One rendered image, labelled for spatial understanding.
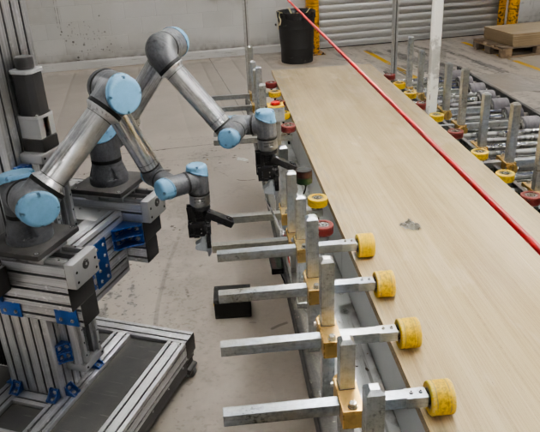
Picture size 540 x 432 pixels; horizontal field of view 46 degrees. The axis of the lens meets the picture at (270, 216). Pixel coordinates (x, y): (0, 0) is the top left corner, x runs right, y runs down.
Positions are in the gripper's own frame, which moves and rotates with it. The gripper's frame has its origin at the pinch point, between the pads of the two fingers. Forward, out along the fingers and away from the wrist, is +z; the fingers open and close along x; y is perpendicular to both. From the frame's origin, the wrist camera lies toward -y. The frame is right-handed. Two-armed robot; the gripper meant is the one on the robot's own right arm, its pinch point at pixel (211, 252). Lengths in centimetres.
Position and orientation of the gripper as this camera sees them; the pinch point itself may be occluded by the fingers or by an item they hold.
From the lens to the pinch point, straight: 239.2
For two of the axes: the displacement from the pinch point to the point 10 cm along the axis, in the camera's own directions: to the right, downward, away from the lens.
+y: -9.9, 0.8, -0.7
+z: 0.4, 9.0, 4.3
